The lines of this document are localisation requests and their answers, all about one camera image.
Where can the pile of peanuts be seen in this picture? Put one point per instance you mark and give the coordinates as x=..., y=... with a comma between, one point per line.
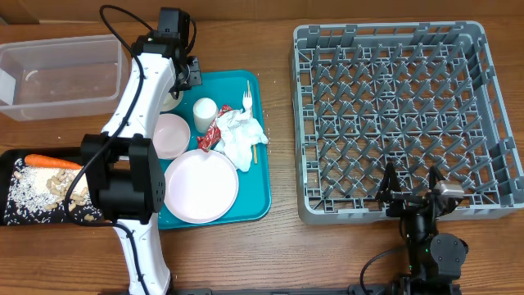
x=37, y=195

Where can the white plastic fork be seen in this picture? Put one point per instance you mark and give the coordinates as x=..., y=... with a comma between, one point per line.
x=247, y=102

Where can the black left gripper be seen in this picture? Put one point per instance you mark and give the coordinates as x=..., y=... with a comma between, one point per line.
x=196, y=76

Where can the orange carrot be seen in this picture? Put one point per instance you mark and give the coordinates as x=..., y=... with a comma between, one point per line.
x=42, y=161

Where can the white bowl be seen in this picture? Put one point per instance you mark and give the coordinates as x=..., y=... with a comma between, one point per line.
x=171, y=101

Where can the red snack wrapper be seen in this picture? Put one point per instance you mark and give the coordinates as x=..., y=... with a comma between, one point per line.
x=213, y=134

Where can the teal plastic tray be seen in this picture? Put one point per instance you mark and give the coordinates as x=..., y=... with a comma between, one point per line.
x=254, y=194

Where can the grey dishwasher rack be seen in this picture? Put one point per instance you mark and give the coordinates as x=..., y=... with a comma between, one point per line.
x=417, y=95

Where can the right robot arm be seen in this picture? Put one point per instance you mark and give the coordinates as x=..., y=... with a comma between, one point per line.
x=435, y=259

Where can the clear plastic bin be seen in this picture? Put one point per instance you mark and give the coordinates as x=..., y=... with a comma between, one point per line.
x=59, y=78

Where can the white plastic cup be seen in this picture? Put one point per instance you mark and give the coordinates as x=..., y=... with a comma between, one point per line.
x=204, y=112

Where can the pink bowl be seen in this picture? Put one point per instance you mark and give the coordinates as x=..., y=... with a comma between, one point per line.
x=171, y=136

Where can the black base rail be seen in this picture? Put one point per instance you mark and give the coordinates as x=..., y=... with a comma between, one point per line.
x=351, y=290

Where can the wooden chopstick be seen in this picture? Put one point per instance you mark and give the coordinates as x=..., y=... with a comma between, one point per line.
x=254, y=147

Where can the black food waste tray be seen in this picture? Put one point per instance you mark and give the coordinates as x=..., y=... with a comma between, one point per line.
x=8, y=164

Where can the white napkin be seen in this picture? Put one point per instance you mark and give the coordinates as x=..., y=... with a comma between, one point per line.
x=239, y=131

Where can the large pink plate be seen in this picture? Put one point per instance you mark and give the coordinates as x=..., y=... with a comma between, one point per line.
x=200, y=186

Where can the pile of rice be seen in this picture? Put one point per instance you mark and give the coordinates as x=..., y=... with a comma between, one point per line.
x=28, y=188

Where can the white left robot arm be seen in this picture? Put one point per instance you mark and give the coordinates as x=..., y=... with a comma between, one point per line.
x=125, y=180

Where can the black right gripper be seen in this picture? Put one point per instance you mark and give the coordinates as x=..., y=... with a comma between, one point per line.
x=404, y=201

